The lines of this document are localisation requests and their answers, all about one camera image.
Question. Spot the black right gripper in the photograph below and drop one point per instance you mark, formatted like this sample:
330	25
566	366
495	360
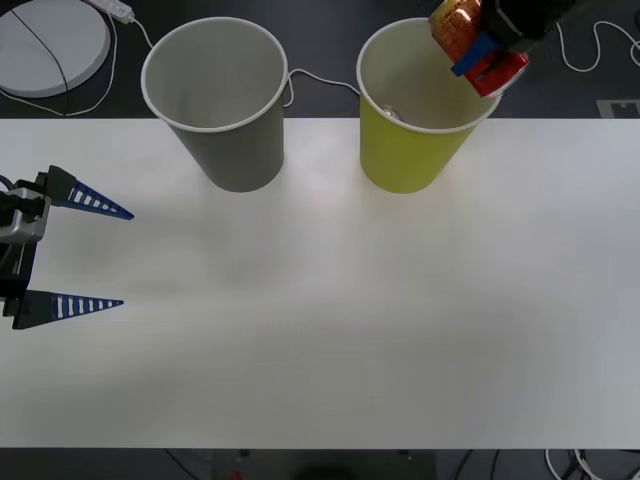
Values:
520	20

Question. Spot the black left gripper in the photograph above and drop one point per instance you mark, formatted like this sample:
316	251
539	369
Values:
17	270

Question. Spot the red and gold drink can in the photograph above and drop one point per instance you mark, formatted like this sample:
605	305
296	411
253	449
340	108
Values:
457	30

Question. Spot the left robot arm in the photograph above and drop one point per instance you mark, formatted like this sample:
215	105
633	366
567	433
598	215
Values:
25	225

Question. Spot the yellow-green plastic waste bin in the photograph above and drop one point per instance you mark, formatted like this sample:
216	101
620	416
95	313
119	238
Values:
405	160

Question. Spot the grey plastic waste bin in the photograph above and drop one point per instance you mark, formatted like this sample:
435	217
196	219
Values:
235	150

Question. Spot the round white disc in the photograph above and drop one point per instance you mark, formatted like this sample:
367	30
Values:
40	45

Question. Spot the white power strip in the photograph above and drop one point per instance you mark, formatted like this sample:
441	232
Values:
117	7

